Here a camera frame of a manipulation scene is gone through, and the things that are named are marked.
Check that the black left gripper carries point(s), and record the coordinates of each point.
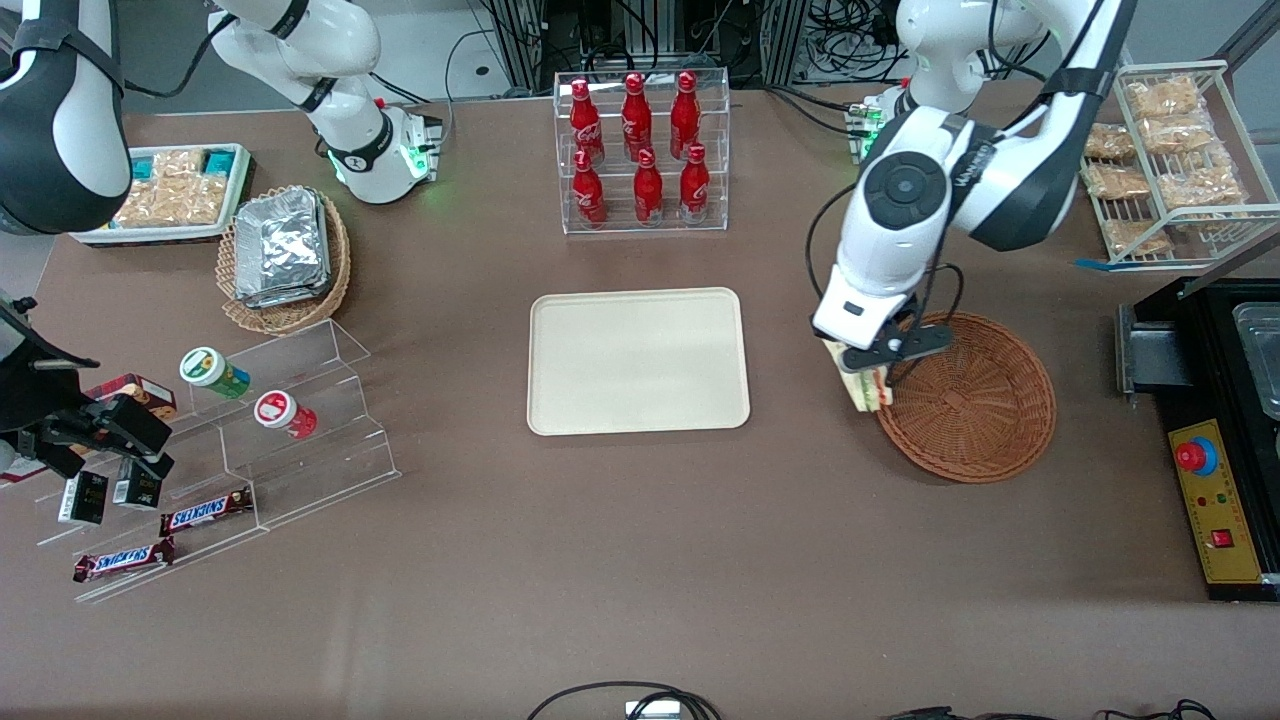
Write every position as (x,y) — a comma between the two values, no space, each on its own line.
(818,333)

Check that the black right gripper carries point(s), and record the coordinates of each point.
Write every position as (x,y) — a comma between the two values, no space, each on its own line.
(30,400)

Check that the triangular sandwich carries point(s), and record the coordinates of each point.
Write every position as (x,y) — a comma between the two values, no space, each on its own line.
(868,394)

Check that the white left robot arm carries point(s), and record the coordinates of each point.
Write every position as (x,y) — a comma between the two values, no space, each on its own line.
(900,230)

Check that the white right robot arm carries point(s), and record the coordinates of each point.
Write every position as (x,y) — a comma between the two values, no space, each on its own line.
(70,130)

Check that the round brown wicker basket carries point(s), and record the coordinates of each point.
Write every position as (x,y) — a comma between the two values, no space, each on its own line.
(975,410)

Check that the white plastic snack tray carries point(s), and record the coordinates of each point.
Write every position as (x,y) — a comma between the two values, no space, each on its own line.
(150,235)

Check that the oval light wicker basket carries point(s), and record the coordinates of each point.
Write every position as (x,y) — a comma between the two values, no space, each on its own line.
(290,315)

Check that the beige rectangular tray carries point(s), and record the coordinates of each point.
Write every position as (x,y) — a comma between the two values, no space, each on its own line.
(638,362)

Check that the small black box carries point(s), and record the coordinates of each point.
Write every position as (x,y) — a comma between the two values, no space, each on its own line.
(83,498)
(138,488)

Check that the red brown chocolate box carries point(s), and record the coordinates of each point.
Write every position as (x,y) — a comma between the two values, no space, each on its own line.
(148,392)

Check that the brown Snickers bar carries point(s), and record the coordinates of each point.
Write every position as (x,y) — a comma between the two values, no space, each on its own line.
(205,512)
(122,561)

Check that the green snack cup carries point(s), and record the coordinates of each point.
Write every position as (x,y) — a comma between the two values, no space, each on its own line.
(212,371)

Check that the red snack cup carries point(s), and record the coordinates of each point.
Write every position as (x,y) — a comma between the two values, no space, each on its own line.
(283,413)

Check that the clear acrylic step shelf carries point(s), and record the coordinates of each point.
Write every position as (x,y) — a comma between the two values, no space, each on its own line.
(320,440)

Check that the blue tape strip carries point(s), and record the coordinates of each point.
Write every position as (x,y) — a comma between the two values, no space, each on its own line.
(1090,264)

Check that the red cola bottle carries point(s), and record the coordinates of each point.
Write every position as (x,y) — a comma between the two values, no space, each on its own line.
(589,195)
(586,125)
(648,192)
(694,188)
(636,118)
(685,116)

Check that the clear bagged cracker pile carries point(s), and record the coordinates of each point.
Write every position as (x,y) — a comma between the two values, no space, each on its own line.
(175,195)

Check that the silver foil pouch stack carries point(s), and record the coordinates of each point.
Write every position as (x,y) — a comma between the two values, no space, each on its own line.
(282,248)

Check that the clear acrylic bottle rack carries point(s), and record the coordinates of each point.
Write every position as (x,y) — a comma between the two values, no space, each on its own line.
(715,150)

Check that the teal snack pack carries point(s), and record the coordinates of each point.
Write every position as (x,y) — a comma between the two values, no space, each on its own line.
(143,168)
(219,162)

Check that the clear bagged pastry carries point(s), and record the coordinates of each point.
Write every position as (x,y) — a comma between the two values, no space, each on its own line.
(1138,238)
(1164,96)
(1118,181)
(1110,141)
(1200,188)
(1180,134)

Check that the red emergency stop button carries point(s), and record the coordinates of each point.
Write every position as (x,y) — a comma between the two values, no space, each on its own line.
(1194,456)

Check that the black machine with yellow panel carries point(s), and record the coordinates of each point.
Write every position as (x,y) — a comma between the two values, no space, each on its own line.
(1215,380)

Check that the clear plastic container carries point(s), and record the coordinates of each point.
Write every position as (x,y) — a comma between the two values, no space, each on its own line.
(1262,360)

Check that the white power adapter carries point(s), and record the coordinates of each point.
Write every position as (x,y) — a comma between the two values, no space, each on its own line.
(652,710)

